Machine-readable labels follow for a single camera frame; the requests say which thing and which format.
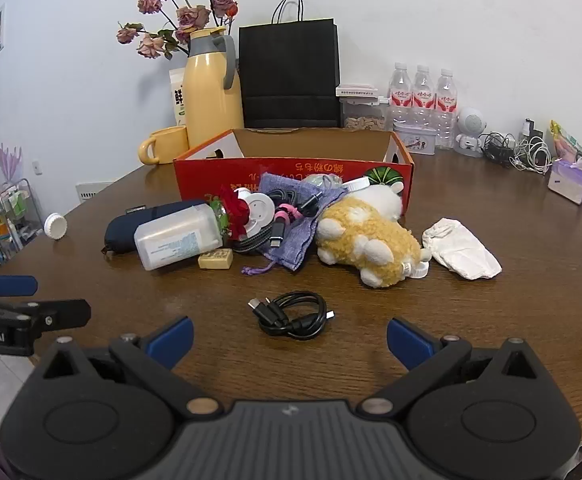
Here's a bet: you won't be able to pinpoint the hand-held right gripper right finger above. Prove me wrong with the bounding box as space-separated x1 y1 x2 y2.
361 317 548 418

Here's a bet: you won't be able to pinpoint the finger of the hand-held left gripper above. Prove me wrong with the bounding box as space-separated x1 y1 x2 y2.
0 270 38 297
0 291 92 333

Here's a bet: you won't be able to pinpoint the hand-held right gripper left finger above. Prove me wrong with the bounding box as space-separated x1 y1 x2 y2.
36 316 224 418

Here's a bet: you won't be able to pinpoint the clear plastic container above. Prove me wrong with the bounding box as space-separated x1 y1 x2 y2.
134 206 224 272

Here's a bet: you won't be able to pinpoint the yellow and white plush toy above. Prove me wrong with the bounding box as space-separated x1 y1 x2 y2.
316 181 432 289

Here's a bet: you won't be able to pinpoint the grey braided cable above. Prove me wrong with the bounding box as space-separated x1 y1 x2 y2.
228 210 292 256

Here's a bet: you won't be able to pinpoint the red artificial rose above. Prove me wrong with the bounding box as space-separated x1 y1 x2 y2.
210 185 252 241

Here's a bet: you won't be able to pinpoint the purple cloth pouch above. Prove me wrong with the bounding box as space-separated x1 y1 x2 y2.
241 172 346 277

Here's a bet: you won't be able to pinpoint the white round plastic reel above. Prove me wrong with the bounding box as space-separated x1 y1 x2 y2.
234 187 276 236

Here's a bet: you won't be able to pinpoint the black cable with pink strap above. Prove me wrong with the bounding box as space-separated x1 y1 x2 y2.
263 185 322 228

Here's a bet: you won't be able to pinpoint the red cardboard box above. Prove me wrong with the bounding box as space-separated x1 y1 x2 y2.
173 128 415 216

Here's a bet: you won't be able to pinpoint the iridescent plastic ball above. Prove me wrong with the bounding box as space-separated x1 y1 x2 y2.
305 172 344 193

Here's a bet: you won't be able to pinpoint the beige mahjong tile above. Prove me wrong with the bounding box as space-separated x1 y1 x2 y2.
198 248 234 270

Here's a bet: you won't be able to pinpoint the navy zip pouch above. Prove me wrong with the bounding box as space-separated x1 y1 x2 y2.
103 200 209 260

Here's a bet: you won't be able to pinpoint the white crumpled cloth bag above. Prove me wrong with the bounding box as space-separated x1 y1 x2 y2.
422 218 502 281

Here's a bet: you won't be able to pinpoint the yellow mug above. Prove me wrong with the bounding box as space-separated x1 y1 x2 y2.
138 126 190 165

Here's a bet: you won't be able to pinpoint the white printed tin box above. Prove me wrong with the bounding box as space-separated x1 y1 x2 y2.
393 124 438 155

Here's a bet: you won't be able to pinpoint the purple tissue pack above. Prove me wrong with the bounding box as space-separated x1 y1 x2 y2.
547 156 582 206

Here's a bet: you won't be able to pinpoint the white robot-shaped speaker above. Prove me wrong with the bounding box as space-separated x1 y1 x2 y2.
455 107 484 157

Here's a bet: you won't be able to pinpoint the clear snack container white lid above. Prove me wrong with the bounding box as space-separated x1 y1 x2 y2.
338 83 389 132

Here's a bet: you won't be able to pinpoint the clear water bottle red label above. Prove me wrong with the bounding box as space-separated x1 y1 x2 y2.
411 64 436 128
434 68 460 150
387 62 414 128

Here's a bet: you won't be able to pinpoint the yellow thermos jug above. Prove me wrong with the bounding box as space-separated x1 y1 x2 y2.
183 27 245 150

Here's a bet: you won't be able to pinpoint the white drink carton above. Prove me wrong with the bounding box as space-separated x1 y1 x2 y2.
169 69 188 127

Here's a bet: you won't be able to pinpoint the colourful snack bag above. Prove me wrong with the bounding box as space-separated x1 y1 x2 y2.
549 120 582 168

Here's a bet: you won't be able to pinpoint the black paper bag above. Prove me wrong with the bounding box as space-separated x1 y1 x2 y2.
239 0 342 129

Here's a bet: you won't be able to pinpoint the dried pink rose bouquet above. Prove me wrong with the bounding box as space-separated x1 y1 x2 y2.
117 0 239 60

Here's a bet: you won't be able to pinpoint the wire storage cart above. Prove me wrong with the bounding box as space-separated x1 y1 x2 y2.
0 177 44 273

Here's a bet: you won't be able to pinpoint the black coiled usb cable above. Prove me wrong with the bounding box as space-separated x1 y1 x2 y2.
249 292 336 341

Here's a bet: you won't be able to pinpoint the purple flower wall decal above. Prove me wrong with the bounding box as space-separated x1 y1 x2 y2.
0 131 24 186

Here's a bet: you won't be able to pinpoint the black charger with cables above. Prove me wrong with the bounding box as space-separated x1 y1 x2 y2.
482 132 518 163

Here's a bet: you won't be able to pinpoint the tangled white cables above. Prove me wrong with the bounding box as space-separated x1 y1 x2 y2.
510 135 552 175

